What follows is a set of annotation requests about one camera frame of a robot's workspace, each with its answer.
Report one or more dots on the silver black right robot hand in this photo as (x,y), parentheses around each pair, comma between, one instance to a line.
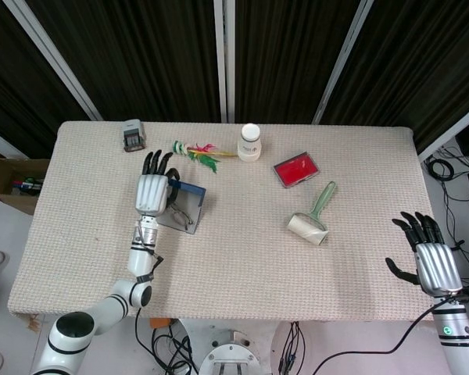
(437,265)

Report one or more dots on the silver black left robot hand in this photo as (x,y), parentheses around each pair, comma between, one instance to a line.
(152,193)

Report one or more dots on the blue glasses case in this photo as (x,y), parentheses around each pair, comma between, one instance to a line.
(193,195)

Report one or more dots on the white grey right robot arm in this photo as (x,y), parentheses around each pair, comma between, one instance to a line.
(455,332)

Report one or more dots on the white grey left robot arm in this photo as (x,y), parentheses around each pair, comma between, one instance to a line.
(138,258)

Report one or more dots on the grey round robot base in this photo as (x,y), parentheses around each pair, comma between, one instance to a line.
(230,355)

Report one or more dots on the grey date stamp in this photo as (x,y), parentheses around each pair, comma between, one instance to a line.
(133,136)

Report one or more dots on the colourful feather shuttlecock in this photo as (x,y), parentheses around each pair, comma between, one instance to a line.
(203,154)

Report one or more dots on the white pill bottle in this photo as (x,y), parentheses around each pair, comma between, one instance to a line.
(250,144)

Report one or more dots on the beige woven tablecloth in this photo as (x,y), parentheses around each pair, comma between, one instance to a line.
(238,265)

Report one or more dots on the small orange object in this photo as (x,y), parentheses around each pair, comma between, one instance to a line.
(160,323)

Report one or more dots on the black pleated curtain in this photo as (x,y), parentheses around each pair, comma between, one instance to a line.
(148,51)

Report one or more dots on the brown cardboard box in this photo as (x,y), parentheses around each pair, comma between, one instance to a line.
(8,183)

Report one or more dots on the red ink pad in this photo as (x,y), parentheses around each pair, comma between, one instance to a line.
(297,170)

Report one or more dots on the slanted white frame post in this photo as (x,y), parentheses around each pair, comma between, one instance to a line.
(58,62)
(346,58)
(449,129)
(4,140)

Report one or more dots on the upright white frame post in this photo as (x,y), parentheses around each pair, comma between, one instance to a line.
(219,58)
(230,58)

